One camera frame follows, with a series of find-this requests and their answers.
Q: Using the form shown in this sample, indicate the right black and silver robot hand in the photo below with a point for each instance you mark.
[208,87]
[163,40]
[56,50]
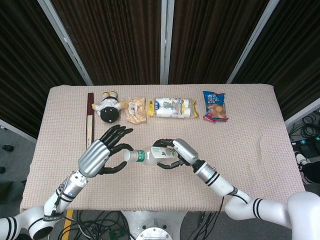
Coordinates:
[186,151]

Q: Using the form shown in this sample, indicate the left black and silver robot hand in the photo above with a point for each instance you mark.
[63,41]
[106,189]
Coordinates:
[92,157]

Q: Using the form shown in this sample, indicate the white ridged bottle cap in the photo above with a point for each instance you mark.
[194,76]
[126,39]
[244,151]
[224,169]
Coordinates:
[128,156]

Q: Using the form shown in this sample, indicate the transparent plastic water bottle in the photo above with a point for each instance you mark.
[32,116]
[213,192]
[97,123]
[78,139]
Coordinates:
[150,161]

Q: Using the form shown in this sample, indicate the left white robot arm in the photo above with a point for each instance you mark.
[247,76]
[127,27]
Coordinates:
[67,190]

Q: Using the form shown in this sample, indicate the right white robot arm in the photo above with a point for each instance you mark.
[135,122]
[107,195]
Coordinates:
[215,177]

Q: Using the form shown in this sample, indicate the beige woven table mat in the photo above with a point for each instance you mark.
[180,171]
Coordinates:
[162,195]

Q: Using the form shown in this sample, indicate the dark red folded fan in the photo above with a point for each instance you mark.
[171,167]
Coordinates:
[89,120]

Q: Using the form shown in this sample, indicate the clear pack of white rolls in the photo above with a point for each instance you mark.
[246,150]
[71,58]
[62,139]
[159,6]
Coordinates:
[170,108]

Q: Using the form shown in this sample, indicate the plush doll with black head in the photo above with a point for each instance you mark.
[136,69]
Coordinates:
[109,115]

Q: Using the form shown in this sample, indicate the blue biscuit snack bag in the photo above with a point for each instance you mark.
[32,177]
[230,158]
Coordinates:
[215,110]

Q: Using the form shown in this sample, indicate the clear bag of beige snacks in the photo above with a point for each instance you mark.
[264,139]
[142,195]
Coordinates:
[136,112]

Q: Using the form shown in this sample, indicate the yellow floor tape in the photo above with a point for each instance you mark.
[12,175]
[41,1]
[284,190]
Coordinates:
[67,225]

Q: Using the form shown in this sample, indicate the white robot torso base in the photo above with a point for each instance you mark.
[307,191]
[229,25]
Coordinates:
[152,217]

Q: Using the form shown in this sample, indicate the green circuit board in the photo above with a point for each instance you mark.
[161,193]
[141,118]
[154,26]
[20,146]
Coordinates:
[115,235]

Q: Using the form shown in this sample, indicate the black shoe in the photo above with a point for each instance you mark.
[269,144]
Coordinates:
[7,148]

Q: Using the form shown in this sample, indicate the white shoe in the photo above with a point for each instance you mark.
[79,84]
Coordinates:
[300,158]

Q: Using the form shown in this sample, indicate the dark brown screen panel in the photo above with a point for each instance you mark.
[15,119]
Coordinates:
[25,62]
[212,37]
[112,37]
[295,50]

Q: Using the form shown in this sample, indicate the black power strip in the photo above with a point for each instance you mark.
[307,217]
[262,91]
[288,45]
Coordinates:
[303,145]

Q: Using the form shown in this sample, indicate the black trouser leg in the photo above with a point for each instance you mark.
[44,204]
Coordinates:
[311,172]

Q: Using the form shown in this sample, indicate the white screen frame rail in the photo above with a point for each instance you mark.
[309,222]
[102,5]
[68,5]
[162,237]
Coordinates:
[302,114]
[17,132]

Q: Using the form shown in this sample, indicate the white screen post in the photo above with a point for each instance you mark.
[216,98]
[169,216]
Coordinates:
[167,37]
[253,37]
[64,37]

